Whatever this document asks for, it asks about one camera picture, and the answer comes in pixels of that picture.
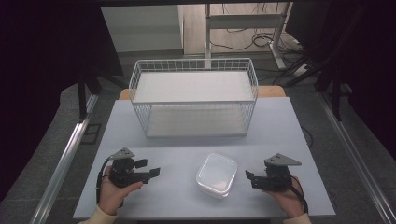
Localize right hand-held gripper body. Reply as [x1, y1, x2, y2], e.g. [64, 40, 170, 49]
[253, 152, 303, 192]

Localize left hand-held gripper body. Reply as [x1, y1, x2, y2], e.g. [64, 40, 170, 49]
[108, 147, 150, 189]

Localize clear plastic lidded container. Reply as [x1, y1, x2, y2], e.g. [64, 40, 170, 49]
[195, 151, 238, 201]

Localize white wire shelf rack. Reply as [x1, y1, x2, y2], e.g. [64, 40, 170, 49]
[128, 57, 260, 139]

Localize person's left hand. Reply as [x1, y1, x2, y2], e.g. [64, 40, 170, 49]
[98, 165, 145, 216]

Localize person's right hand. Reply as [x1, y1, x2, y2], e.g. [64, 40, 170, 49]
[263, 175, 308, 219]

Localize black metal stand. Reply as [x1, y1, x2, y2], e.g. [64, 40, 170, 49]
[284, 55, 354, 123]
[77, 70, 127, 123]

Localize light wooden table board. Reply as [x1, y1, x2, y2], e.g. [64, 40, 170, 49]
[119, 85, 287, 101]

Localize white power strip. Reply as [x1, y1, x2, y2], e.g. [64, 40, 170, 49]
[291, 63, 310, 77]

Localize grey white cabinet panel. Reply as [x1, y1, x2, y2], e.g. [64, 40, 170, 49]
[100, 4, 185, 53]

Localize black curtain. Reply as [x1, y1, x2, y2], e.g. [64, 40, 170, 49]
[285, 0, 396, 161]
[0, 0, 124, 202]

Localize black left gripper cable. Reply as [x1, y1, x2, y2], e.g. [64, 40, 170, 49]
[95, 154, 114, 206]

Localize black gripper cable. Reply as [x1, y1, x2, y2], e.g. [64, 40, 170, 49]
[95, 154, 114, 206]
[290, 175, 309, 215]

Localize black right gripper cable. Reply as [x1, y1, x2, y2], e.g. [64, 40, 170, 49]
[290, 175, 309, 215]

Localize black rectangular floor frame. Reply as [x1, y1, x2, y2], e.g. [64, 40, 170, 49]
[80, 122, 103, 146]

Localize thin black floor cable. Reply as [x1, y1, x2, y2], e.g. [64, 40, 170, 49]
[300, 125, 314, 149]

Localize aluminium floor rail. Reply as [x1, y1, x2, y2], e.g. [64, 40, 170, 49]
[29, 93, 100, 224]
[317, 91, 396, 224]

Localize black floor cable bundle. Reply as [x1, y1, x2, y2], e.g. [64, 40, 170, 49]
[209, 27, 310, 64]

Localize white metal desk frame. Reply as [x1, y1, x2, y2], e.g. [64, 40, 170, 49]
[204, 2, 294, 70]

